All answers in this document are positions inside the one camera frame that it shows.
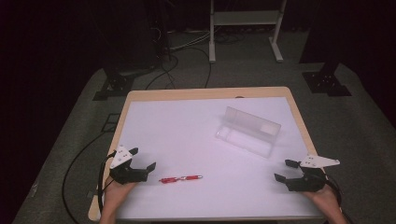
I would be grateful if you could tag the white metal stand frame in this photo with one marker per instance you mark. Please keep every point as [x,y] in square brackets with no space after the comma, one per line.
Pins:
[246,17]

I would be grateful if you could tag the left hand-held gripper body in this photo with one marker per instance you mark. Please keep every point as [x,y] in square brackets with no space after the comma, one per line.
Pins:
[126,175]

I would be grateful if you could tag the red pen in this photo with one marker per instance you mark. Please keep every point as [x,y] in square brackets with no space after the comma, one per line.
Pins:
[179,179]

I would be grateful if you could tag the black tape square outline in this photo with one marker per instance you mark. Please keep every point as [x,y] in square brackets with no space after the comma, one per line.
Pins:
[110,123]

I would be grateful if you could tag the person's right hand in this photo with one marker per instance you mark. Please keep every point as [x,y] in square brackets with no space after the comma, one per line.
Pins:
[325,199]

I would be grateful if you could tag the clear plastic pencil case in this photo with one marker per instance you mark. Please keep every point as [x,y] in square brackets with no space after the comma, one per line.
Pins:
[249,133]

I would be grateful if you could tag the black stand base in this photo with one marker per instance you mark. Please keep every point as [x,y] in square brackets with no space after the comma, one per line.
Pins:
[327,82]
[113,85]

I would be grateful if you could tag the white table mat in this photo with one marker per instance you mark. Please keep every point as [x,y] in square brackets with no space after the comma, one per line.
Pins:
[193,140]

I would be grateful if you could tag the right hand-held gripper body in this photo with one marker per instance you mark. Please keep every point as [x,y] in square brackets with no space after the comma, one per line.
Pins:
[306,183]

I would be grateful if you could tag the person's left hand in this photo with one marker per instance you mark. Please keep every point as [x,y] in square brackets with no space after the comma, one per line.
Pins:
[113,194]

